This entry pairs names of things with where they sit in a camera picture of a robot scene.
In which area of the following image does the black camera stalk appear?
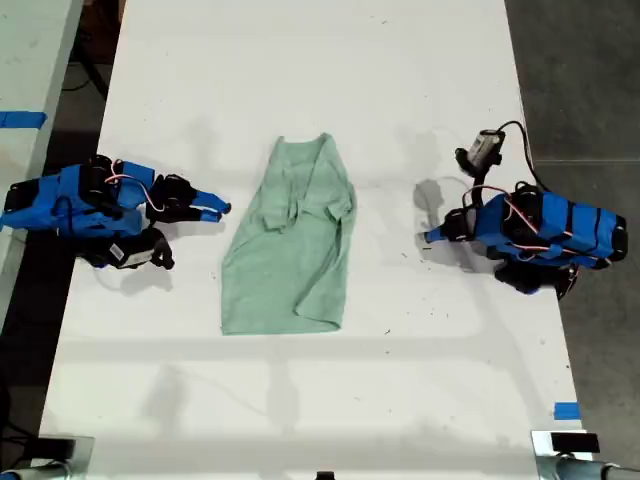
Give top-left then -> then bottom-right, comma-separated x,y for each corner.
465,168 -> 495,210

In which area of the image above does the black floor cable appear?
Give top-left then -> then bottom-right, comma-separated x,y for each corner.
63,47 -> 110,99

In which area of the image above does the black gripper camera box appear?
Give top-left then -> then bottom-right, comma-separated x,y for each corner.
454,129 -> 504,177
102,227 -> 176,272

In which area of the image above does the black camera cable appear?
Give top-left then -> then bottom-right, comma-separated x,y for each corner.
498,119 -> 547,195

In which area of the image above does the white side table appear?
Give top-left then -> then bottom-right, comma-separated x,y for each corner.
0,0 -> 85,324

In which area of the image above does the pale green T-shirt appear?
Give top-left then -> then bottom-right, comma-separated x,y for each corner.
220,132 -> 358,337

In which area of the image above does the small black box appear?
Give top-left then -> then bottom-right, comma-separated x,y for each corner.
550,432 -> 601,454
35,437 -> 77,459

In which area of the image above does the long blue tape strip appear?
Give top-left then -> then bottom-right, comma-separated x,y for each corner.
0,110 -> 49,131

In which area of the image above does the metal table clamp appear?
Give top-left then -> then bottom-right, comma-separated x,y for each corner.
0,435 -> 96,480
530,429 -> 640,480

